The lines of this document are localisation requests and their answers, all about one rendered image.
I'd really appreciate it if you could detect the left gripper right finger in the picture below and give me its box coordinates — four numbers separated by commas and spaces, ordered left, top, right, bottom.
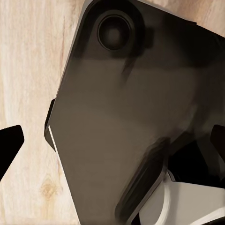
210, 124, 225, 162

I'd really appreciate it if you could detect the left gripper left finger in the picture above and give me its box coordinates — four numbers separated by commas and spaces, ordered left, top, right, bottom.
0, 125, 24, 181

